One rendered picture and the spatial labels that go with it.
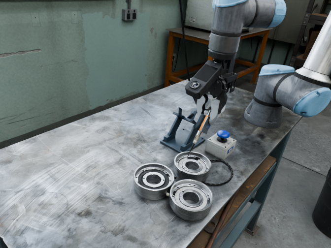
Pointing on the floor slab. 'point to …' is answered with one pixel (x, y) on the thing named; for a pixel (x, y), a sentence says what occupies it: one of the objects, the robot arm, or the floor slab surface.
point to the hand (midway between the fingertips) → (205, 120)
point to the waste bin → (324, 207)
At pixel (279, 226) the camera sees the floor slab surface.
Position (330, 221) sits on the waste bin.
